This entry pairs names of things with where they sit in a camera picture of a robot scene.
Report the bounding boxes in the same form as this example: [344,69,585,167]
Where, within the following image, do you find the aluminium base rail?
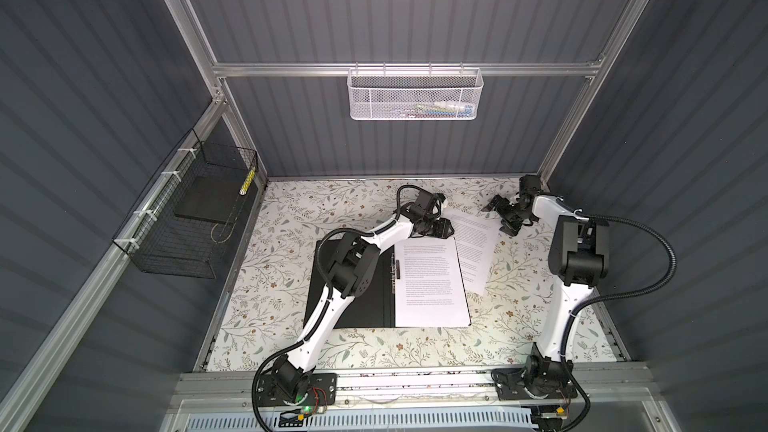
[169,362,660,411]

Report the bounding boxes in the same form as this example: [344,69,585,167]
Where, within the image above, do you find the black pad in basket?
[174,177,241,224]

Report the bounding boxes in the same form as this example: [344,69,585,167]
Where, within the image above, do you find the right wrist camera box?
[519,174,544,195]

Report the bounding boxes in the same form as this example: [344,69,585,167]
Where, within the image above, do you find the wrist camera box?
[519,174,544,195]
[413,188,446,216]

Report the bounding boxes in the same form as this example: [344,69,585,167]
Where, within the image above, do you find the aluminium frame crossbar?
[214,62,596,78]

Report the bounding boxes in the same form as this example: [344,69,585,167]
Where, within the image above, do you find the floral table mat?
[206,178,555,372]

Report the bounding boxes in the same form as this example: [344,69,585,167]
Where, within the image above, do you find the markers in white basket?
[399,101,476,119]

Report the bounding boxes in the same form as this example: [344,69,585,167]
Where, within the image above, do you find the aluminium frame post left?
[163,0,268,185]

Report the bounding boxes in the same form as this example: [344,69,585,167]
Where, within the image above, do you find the yellow marker in basket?
[239,167,256,196]

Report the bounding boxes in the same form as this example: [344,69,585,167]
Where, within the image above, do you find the aluminium frame post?
[163,0,268,185]
[538,0,651,186]

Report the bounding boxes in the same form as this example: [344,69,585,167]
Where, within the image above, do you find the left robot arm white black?
[256,184,454,403]

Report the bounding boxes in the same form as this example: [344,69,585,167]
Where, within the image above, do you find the white printed sheet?
[445,209,499,295]
[394,237,471,328]

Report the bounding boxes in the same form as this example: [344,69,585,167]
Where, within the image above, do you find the black wire basket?
[113,133,259,280]

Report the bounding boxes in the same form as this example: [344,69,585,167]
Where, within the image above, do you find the white wire mesh basket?
[346,72,484,121]

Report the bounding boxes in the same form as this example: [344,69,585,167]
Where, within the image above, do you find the black corrugated cable left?
[250,184,424,432]

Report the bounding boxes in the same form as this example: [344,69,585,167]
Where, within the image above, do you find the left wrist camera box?
[413,188,446,216]

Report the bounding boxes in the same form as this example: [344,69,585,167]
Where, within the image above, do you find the orange folder black inside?
[335,246,397,329]

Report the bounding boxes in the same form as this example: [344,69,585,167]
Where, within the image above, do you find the aluminium frame post right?
[538,0,651,186]

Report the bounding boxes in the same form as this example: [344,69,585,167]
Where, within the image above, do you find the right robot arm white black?
[483,174,609,399]

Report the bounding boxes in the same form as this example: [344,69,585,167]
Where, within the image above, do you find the white vented panel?
[182,407,538,432]

